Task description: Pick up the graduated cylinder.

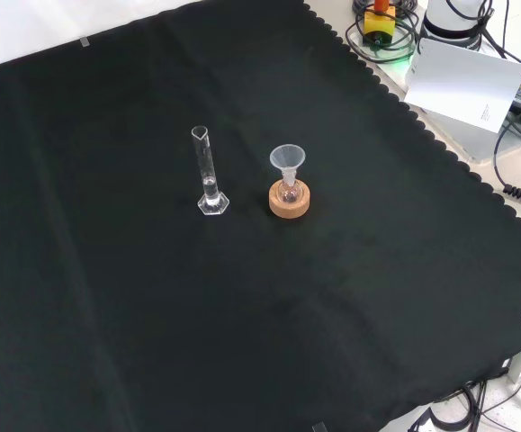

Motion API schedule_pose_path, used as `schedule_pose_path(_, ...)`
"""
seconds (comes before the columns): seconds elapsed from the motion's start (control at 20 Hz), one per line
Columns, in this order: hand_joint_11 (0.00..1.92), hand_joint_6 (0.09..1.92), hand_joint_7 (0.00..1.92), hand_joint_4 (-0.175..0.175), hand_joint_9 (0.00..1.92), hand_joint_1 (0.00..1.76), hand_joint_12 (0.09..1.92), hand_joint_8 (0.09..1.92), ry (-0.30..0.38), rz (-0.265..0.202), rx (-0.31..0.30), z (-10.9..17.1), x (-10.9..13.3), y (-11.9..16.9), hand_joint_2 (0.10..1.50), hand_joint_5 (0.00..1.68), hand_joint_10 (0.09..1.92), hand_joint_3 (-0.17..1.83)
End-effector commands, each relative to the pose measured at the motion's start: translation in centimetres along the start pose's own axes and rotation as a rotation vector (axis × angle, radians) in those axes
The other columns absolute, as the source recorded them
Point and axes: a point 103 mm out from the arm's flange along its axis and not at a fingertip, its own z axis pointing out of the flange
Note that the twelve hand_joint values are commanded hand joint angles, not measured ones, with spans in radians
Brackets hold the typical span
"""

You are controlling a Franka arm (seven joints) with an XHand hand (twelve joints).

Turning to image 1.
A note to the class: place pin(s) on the clear glass graduated cylinder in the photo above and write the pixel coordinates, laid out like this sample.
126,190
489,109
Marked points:
213,204

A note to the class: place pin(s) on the small round-bottom glass flask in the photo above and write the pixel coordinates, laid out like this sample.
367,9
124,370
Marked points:
290,194

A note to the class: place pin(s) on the clear plastic funnel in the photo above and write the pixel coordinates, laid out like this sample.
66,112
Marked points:
287,157

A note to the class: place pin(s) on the black bench cloth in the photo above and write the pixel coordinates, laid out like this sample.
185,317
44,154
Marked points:
152,292

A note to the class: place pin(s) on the grey tape piece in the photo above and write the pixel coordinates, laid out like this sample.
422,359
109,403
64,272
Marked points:
85,42
320,427

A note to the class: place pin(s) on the yellow stop button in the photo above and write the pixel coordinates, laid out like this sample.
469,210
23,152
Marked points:
379,24

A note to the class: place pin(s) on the white paper card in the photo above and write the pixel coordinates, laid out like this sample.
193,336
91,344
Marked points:
462,85

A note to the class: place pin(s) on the white backdrop board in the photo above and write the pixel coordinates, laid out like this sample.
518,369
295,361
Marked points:
39,18

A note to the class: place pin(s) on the grey base plate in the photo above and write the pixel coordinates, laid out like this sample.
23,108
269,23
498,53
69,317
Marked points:
476,144

